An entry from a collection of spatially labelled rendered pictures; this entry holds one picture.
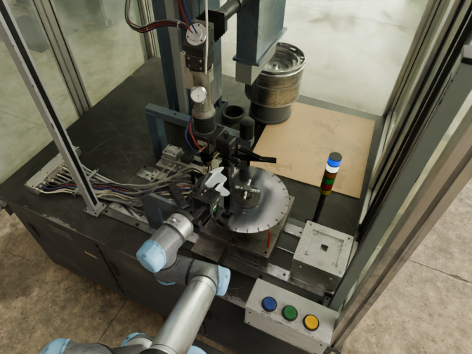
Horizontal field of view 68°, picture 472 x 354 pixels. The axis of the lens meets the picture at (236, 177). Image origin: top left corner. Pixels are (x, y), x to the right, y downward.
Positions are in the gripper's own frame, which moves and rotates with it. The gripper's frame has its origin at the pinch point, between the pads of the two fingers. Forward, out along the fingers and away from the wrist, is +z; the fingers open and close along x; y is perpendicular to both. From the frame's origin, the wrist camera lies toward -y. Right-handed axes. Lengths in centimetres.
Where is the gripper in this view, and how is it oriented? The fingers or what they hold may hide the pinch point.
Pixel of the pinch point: (220, 174)
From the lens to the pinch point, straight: 109.3
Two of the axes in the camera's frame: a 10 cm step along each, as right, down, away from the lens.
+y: 8.2, 3.1, -4.8
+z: 5.5, -6.2, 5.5
